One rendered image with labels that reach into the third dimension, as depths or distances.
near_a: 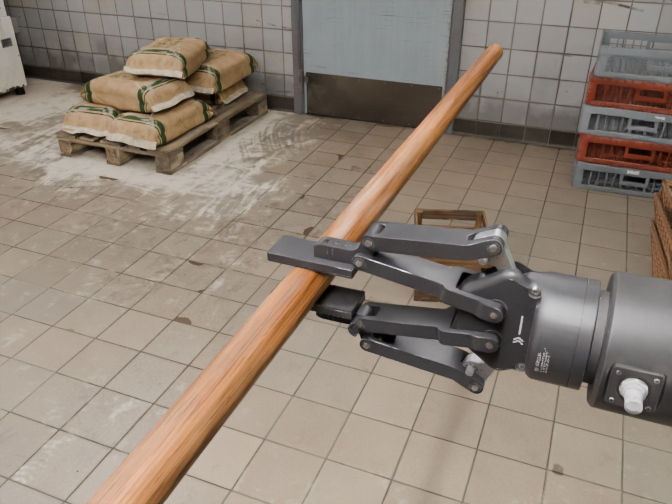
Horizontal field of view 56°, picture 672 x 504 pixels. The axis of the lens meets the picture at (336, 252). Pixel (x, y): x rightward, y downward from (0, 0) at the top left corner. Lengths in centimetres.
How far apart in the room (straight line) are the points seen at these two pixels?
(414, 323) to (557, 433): 167
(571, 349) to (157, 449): 25
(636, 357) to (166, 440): 27
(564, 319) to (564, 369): 3
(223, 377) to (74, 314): 230
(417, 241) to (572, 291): 10
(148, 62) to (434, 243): 357
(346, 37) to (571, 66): 142
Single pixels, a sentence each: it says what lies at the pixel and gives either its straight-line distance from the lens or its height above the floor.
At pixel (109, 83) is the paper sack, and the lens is 399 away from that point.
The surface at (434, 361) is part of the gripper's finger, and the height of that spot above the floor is 115.
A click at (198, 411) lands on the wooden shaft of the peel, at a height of 120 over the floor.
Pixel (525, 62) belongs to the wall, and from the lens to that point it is 417.
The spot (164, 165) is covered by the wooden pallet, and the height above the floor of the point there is 5.
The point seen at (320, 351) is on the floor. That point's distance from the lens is 230.
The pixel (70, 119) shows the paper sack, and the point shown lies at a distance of 410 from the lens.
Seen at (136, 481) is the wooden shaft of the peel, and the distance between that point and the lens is 34.
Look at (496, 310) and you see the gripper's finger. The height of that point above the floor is 121.
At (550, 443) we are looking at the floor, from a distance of 209.
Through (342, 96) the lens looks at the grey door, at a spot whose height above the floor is 16.
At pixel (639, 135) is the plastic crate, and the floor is 33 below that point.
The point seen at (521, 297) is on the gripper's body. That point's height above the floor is 122.
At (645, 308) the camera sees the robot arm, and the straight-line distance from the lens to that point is 43.
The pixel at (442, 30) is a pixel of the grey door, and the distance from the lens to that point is 419.
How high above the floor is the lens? 146
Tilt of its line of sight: 31 degrees down
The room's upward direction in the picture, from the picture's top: straight up
